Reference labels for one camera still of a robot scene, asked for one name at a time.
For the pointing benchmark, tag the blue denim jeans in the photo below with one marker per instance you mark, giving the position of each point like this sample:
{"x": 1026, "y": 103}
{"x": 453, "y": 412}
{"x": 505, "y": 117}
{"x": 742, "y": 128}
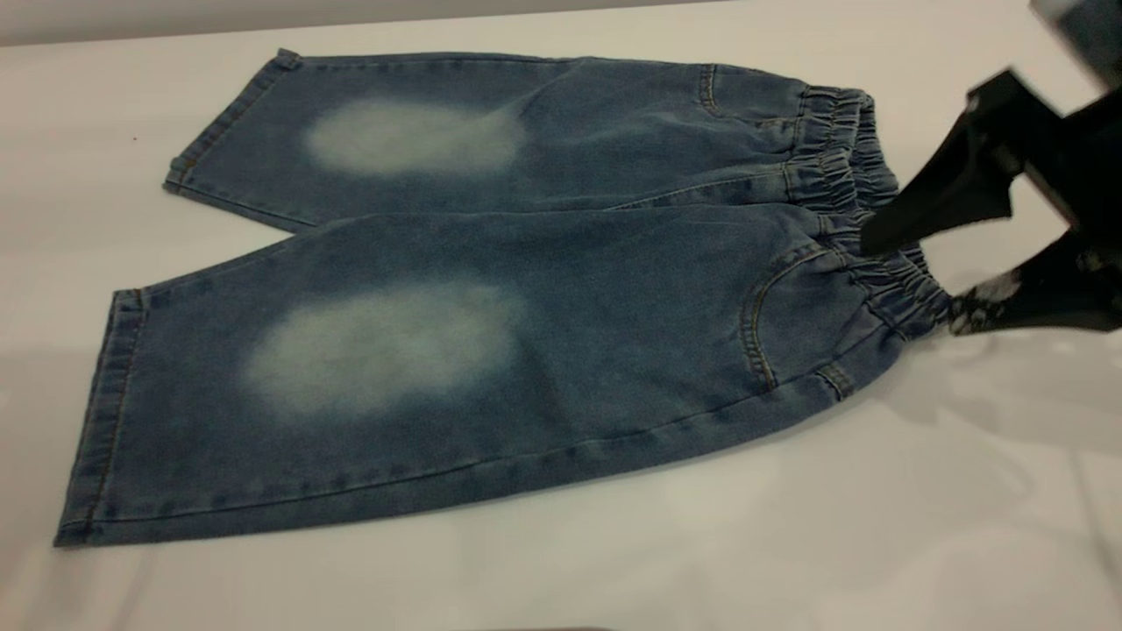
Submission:
{"x": 614, "y": 289}

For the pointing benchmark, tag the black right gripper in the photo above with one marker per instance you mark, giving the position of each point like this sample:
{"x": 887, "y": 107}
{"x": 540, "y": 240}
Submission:
{"x": 1087, "y": 166}

